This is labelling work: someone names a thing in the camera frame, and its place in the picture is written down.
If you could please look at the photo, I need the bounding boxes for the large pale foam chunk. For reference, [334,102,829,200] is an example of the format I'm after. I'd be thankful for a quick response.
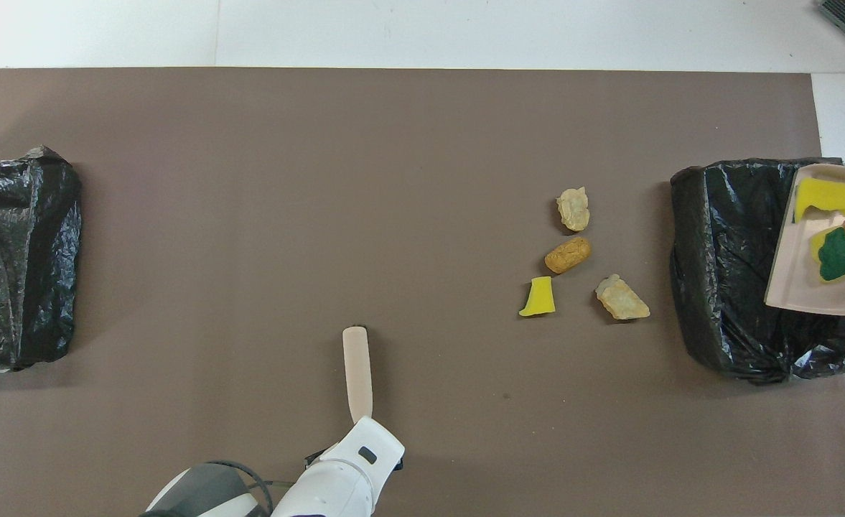
[594,273,651,321]

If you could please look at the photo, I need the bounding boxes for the small yellow sponge wedge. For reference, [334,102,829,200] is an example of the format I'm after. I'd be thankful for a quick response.
[519,276,556,317]

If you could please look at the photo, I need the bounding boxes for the small pale foam chunk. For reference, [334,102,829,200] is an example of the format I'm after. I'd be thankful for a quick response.
[556,187,591,233]

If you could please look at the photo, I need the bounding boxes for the green and yellow sponge piece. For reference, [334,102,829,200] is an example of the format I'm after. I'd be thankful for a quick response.
[810,227,845,284]

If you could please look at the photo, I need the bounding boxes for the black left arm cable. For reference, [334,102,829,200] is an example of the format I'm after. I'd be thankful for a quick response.
[210,460,307,516]

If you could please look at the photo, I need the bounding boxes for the black bag lined bin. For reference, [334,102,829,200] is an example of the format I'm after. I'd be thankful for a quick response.
[669,157,845,386]
[0,145,83,373]

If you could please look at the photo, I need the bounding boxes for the notched yellow sponge piece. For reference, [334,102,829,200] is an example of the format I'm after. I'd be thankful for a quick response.
[794,177,845,223]

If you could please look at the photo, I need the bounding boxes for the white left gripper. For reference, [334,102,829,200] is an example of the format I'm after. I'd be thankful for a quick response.
[306,418,405,496]

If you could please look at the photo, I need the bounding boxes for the beige plastic dustpan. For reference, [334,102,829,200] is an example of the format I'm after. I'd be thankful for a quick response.
[764,163,845,317]

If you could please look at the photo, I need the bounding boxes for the brown table mat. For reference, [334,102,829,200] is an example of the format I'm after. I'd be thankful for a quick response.
[0,67,845,517]

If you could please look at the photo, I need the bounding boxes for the beige hand brush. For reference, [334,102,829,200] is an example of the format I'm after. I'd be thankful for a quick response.
[342,326,374,424]

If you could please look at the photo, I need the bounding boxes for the brown oval foam chunk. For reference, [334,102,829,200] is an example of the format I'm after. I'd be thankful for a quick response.
[544,236,592,275]

